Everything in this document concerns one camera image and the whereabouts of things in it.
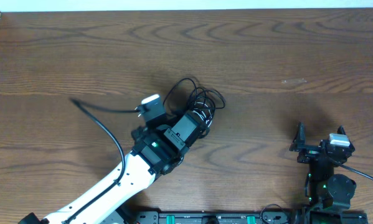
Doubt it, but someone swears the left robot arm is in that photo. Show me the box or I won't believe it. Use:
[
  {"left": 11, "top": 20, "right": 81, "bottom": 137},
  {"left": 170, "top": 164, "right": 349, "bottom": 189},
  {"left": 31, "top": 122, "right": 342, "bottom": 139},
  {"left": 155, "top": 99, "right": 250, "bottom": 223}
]
[{"left": 19, "top": 110, "right": 212, "bottom": 224}]

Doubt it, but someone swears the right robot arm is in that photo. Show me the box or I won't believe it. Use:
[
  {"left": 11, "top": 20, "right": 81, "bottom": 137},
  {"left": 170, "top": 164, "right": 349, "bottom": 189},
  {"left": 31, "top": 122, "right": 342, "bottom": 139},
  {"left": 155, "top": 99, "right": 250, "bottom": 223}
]
[{"left": 289, "top": 123, "right": 356, "bottom": 223}]

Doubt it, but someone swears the clear tape scrap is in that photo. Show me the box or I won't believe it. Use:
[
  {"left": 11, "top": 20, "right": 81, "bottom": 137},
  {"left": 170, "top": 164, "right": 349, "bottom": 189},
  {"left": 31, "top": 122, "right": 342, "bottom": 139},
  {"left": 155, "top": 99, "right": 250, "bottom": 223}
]
[{"left": 281, "top": 78, "right": 307, "bottom": 85}]

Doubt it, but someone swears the black right camera cable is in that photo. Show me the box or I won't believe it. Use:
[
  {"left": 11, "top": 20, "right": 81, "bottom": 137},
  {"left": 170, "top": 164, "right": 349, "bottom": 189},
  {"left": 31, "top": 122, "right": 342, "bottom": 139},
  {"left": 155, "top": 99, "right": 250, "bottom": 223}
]
[{"left": 324, "top": 149, "right": 373, "bottom": 224}]

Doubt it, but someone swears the black camera cable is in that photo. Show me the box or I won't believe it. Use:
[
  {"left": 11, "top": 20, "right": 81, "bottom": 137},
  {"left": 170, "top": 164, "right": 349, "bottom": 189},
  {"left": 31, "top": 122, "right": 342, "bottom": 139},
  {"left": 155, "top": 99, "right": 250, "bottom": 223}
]
[
  {"left": 61, "top": 98, "right": 142, "bottom": 224},
  {"left": 324, "top": 149, "right": 373, "bottom": 224}
]

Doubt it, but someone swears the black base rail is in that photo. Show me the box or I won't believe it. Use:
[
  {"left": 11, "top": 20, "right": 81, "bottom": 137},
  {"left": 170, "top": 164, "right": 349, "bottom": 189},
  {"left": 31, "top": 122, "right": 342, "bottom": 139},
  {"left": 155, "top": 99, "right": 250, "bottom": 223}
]
[{"left": 108, "top": 211, "right": 368, "bottom": 224}]

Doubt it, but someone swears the black left camera cable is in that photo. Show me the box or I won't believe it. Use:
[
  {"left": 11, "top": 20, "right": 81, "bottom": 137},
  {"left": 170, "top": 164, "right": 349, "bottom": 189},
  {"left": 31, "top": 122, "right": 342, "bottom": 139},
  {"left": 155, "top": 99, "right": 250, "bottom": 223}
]
[{"left": 61, "top": 98, "right": 142, "bottom": 224}]

